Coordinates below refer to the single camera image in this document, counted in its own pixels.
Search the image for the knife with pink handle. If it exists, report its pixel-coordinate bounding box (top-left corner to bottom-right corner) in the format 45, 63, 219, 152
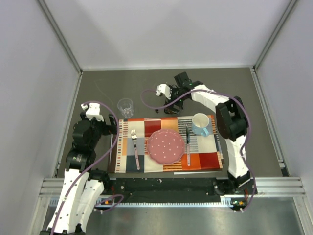
186, 125, 191, 166

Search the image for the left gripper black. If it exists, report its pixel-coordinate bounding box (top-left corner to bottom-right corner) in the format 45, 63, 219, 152
81, 111, 118, 148

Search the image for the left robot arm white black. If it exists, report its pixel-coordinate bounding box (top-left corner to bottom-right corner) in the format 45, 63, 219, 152
40, 111, 119, 235

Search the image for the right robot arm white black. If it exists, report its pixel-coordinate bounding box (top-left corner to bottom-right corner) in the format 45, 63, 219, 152
156, 72, 251, 194

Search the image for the clear plastic cup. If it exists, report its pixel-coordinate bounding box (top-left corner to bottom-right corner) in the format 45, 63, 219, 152
117, 98, 134, 118

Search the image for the white blue mug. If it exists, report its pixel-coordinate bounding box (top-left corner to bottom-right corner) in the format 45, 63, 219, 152
191, 113, 210, 137

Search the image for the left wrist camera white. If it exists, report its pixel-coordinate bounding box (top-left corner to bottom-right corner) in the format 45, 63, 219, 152
81, 102, 104, 122

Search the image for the black earbud charging case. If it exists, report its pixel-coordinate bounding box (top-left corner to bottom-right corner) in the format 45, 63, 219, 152
164, 110, 177, 115

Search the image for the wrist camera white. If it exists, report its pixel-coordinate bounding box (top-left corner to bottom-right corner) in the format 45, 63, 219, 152
81, 102, 104, 122
156, 84, 172, 99

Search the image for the pink dotted plate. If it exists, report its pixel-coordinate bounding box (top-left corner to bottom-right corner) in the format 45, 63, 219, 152
146, 129, 185, 165

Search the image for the colourful patchwork placemat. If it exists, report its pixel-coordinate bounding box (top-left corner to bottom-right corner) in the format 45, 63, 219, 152
108, 115, 224, 173

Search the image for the fork with pink handle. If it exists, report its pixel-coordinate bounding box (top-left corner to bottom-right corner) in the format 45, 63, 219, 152
131, 129, 140, 170

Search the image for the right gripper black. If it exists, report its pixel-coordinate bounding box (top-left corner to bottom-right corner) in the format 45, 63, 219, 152
164, 86, 187, 115

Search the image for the aluminium frame profile front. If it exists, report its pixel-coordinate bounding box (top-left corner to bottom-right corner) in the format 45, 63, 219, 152
36, 177, 306, 209

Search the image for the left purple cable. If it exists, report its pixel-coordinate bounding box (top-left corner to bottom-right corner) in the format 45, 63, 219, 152
50, 100, 124, 233

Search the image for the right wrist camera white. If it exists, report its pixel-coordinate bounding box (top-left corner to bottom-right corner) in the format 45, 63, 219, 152
156, 84, 172, 99

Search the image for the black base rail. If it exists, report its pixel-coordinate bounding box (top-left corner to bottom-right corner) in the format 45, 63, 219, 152
104, 178, 254, 203

